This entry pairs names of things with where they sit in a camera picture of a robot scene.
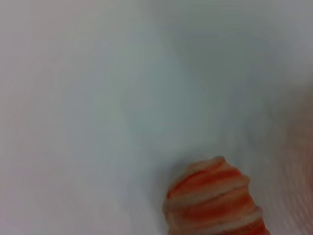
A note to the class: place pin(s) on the orange striped bread loaf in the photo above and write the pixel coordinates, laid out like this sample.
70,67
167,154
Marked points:
210,203

